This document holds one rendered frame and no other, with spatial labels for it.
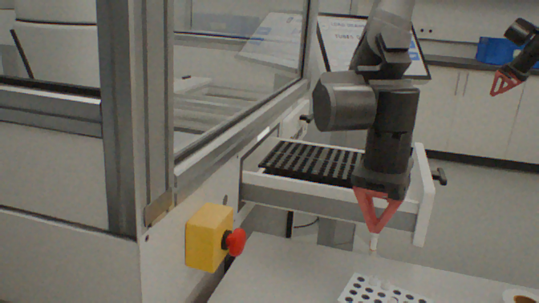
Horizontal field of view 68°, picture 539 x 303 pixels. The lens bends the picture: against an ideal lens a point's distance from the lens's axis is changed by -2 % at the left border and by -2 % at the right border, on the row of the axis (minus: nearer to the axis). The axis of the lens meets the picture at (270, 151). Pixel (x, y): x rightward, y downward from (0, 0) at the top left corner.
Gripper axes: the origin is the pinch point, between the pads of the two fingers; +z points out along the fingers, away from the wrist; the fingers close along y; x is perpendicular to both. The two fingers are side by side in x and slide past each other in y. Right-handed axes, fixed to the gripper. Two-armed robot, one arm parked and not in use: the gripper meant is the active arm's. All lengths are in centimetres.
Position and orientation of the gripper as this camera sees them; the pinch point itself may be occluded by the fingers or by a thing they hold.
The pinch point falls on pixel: (375, 225)
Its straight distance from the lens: 59.5
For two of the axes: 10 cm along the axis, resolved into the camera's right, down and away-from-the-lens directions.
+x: 9.0, 1.8, -3.9
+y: -4.3, 3.0, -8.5
